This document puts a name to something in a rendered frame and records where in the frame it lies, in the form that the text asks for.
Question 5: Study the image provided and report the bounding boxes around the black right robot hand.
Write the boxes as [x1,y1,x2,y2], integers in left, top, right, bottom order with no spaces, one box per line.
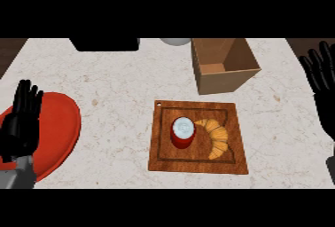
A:
[299,41,335,185]

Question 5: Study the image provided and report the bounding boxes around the black appliance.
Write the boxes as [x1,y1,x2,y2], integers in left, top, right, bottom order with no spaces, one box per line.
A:
[70,38,142,52]

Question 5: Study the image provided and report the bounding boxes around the pale grey round object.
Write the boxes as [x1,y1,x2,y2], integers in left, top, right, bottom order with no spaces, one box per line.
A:
[159,38,193,47]

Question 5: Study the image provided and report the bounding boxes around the brown cardboard box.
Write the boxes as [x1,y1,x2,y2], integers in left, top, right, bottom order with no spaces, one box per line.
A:
[191,38,263,96]

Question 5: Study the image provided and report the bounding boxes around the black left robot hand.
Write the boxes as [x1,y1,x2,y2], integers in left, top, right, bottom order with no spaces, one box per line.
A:
[0,79,45,164]

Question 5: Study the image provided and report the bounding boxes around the red oval plate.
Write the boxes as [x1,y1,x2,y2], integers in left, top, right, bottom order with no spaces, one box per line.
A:
[0,91,83,183]

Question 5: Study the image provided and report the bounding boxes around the brown wooden cutting board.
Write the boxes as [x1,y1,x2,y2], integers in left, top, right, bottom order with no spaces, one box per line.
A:
[147,99,250,176]

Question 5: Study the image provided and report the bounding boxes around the red can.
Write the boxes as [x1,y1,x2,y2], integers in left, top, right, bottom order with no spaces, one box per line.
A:
[169,116,197,150]

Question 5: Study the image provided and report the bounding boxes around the golden croissant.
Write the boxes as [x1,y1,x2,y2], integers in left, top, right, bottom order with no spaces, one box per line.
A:
[194,118,231,160]

